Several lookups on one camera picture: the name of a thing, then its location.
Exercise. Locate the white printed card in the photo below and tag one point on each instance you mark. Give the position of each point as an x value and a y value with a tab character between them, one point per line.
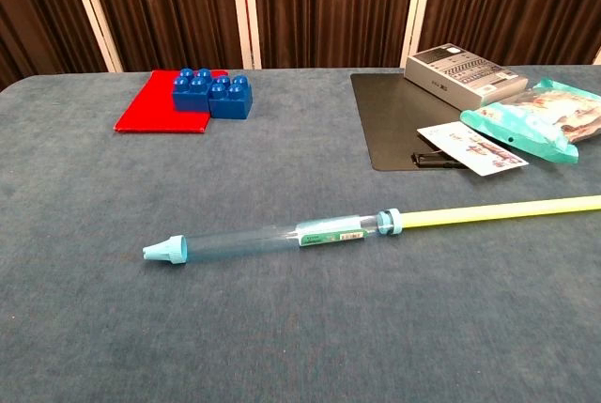
469	151

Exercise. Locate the grey printed cardboard box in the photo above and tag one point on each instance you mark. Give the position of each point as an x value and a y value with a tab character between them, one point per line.
451	75

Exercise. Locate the black clipboard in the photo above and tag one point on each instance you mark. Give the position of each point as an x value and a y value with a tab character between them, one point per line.
389	116

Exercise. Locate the red flat board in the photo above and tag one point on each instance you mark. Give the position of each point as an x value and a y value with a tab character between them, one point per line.
159	119

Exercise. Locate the blue table cloth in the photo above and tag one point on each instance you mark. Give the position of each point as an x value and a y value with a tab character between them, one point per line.
282	177

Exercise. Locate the blue toy building block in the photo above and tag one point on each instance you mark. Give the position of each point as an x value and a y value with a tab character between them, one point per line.
230	104
190	97

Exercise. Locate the teal snack bag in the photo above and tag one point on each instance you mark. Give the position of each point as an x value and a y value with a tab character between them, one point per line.
516	127

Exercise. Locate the yellow tube with blue cap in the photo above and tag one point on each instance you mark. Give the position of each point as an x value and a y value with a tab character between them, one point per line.
328	234

